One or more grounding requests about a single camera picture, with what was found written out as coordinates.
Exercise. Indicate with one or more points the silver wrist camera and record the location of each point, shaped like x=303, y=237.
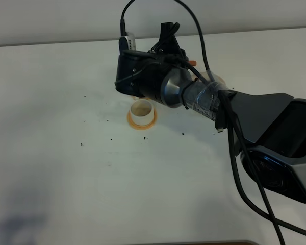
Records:
x=127, y=42

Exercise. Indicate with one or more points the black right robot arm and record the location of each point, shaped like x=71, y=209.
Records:
x=273, y=126

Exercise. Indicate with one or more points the orange near saucer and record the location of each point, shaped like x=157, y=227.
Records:
x=142, y=127

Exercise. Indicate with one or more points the white near teacup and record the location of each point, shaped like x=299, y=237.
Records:
x=142, y=112

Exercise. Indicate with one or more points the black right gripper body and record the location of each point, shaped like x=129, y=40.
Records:
x=141, y=74

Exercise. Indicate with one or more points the brown clay teapot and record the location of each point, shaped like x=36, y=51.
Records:
x=193, y=63

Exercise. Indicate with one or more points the beige round teapot coaster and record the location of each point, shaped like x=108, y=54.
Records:
x=216, y=78

